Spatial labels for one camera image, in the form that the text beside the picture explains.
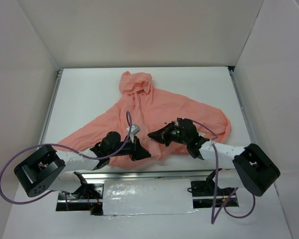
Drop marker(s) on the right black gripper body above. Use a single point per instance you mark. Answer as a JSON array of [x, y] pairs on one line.
[[166, 134]]

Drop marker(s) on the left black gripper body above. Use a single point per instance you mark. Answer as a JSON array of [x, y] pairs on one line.
[[135, 148]]

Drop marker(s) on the salmon pink hooded jacket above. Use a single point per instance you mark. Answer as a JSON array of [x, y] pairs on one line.
[[150, 108]]

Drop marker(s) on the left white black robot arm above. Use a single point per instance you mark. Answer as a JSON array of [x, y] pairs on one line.
[[42, 168]]

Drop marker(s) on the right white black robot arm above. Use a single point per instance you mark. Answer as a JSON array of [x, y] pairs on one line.
[[256, 171]]

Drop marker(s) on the white foam board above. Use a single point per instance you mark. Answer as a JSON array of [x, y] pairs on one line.
[[147, 197]]

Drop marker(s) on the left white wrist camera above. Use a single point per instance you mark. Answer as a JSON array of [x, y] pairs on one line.
[[132, 130]]

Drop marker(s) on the aluminium frame rail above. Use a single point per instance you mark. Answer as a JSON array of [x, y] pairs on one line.
[[146, 175]]

